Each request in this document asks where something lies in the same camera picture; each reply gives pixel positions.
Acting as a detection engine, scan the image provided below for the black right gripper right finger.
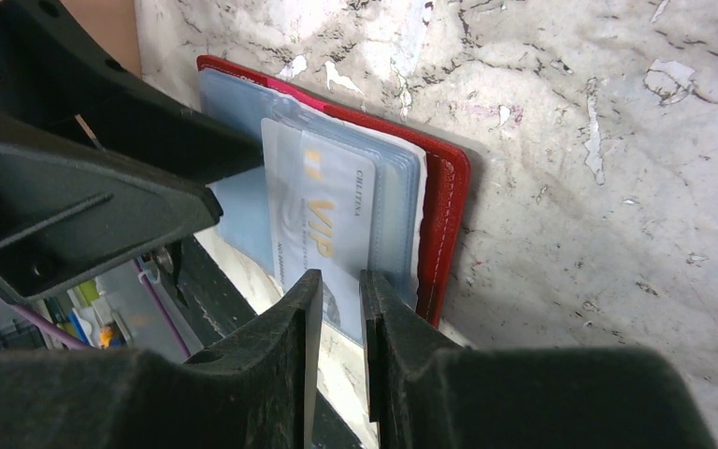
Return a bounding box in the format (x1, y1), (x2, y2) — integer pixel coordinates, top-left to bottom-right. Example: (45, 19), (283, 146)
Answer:
(360, 270), (715, 448)

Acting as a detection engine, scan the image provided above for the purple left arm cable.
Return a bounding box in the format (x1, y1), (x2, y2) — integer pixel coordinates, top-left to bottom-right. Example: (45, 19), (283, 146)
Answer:
(0, 256), (193, 361)

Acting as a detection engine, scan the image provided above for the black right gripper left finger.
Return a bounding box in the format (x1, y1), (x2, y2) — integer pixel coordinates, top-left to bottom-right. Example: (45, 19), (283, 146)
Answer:
(0, 269), (323, 448)

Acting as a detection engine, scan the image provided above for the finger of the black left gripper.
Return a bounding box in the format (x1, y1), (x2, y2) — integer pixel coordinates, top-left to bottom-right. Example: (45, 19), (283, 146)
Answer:
(0, 112), (222, 302)
(0, 1), (262, 183)

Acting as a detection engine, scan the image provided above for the red card holder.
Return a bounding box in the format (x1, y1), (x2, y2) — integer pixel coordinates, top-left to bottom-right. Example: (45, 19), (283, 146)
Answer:
(196, 55), (471, 326)

